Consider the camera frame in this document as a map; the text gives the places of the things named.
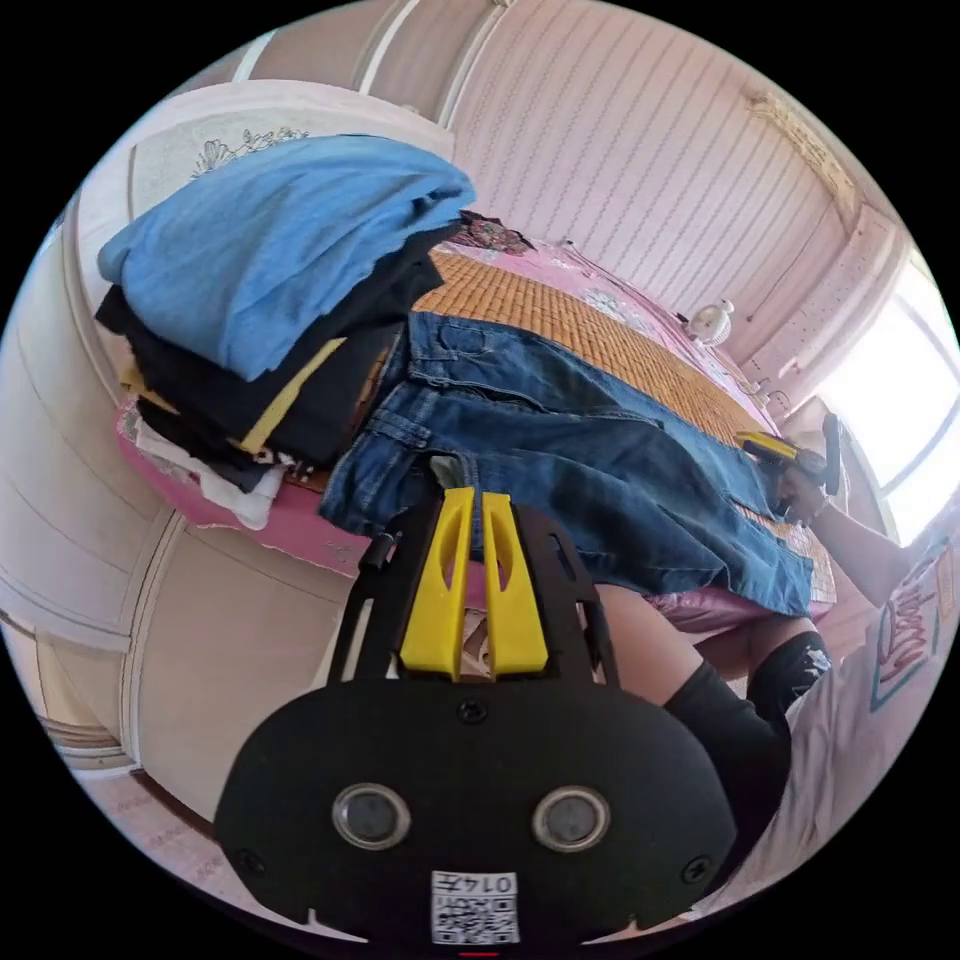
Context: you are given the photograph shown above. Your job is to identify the blue jeans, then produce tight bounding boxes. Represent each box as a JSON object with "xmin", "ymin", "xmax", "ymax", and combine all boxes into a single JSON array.
[{"xmin": 318, "ymin": 310, "xmax": 816, "ymax": 621}]

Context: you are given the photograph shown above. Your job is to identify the person's body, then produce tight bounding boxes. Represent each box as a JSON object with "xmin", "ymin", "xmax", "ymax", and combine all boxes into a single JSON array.
[{"xmin": 596, "ymin": 524, "xmax": 960, "ymax": 925}]

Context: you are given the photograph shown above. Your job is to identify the person's right hand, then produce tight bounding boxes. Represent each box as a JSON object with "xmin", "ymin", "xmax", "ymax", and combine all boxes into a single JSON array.
[{"xmin": 779, "ymin": 470, "xmax": 832, "ymax": 528}]

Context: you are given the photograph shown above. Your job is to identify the dark floral cloth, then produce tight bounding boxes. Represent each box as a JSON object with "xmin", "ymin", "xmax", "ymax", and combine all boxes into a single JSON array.
[{"xmin": 455, "ymin": 211, "xmax": 535, "ymax": 258}]

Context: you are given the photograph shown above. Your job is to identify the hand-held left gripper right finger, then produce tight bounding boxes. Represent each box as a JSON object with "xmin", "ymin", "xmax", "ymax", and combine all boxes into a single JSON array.
[{"xmin": 482, "ymin": 492, "xmax": 548, "ymax": 672}]

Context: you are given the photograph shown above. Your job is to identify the bed with woven mat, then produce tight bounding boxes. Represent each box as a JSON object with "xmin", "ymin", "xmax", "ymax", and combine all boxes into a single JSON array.
[{"xmin": 74, "ymin": 78, "xmax": 838, "ymax": 625}]

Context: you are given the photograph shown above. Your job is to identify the small white fan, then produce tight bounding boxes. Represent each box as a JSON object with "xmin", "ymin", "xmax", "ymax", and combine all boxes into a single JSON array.
[{"xmin": 688, "ymin": 298, "xmax": 737, "ymax": 349}]

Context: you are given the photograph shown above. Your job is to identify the person's right forearm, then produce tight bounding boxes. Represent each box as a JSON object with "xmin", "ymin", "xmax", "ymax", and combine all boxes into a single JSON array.
[{"xmin": 812, "ymin": 500, "xmax": 915, "ymax": 610}]

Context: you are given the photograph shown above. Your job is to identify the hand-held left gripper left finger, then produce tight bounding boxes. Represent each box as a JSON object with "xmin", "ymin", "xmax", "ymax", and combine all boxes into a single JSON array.
[{"xmin": 399, "ymin": 487, "xmax": 476, "ymax": 672}]

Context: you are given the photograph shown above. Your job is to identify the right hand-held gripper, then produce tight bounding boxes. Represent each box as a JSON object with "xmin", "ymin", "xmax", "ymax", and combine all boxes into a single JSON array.
[{"xmin": 737, "ymin": 431, "xmax": 828, "ymax": 520}]

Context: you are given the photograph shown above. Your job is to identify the window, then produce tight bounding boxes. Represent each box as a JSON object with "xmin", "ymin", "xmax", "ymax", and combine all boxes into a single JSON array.
[{"xmin": 815, "ymin": 251, "xmax": 960, "ymax": 550}]

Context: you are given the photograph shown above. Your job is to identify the pile of clothes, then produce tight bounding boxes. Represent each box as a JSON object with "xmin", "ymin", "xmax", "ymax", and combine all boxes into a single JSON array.
[{"xmin": 95, "ymin": 134, "xmax": 478, "ymax": 531}]

